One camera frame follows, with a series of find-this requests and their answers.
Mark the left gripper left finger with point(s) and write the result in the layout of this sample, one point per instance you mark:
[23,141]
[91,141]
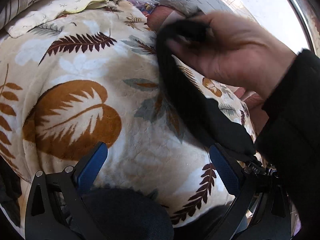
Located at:
[44,218]

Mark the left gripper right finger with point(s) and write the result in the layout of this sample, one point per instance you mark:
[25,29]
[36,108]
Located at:
[261,208]

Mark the black pants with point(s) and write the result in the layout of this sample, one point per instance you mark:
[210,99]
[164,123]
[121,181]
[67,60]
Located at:
[200,115]

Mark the black sleeved right forearm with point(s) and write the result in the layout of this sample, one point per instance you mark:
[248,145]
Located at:
[290,138]

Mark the person's right hand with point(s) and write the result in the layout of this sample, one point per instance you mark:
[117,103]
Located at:
[240,53]

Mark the dark clothed knee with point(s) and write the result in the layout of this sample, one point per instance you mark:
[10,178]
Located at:
[128,214]

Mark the leaf patterned fleece blanket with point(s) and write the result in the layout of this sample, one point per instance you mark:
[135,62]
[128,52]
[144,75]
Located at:
[94,77]

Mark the cream patterned pillow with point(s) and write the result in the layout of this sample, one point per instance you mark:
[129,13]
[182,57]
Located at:
[45,11]

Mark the pink bed sheet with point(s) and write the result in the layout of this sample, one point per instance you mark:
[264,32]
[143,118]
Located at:
[163,15]

